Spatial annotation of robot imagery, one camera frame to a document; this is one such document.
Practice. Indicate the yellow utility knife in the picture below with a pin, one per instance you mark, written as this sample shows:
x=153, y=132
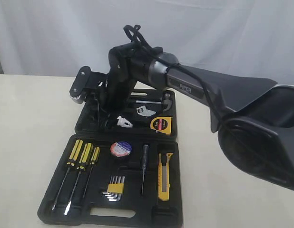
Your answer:
x=163, y=176

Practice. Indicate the silver adjustable wrench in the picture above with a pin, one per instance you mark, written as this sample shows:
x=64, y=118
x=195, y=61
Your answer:
x=143, y=111

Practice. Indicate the medium yellow black screwdriver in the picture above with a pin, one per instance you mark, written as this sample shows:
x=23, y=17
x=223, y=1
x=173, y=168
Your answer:
x=80, y=167

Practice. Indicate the hex key set yellow holder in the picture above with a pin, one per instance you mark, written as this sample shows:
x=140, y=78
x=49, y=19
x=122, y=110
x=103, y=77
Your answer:
x=115, y=188

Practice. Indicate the large yellow black screwdriver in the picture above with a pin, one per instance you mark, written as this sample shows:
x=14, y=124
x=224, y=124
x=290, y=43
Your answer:
x=70, y=164

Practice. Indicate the claw hammer black handle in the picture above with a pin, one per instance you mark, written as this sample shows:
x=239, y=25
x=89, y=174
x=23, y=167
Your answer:
x=166, y=102

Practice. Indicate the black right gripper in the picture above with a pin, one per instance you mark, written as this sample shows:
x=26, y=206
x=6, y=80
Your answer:
x=106, y=114

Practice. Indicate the black PVC insulating tape roll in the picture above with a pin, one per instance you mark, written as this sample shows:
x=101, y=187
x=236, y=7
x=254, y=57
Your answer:
x=120, y=149

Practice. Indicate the yellow tape measure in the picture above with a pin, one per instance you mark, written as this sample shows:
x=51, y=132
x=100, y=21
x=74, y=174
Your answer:
x=162, y=124

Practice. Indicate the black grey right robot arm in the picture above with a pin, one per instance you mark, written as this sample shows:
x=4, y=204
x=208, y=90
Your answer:
x=253, y=117

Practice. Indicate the pliers black orange handles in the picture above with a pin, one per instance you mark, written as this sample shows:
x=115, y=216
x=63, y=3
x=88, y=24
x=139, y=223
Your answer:
x=123, y=122

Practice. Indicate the small yellow black screwdriver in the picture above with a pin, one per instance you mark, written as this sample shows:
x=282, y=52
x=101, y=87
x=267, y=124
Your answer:
x=93, y=161

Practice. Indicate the black plastic tool case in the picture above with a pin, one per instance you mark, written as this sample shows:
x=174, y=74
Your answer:
x=134, y=209

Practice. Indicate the white backdrop curtain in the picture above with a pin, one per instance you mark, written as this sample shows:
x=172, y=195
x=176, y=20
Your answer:
x=237, y=37

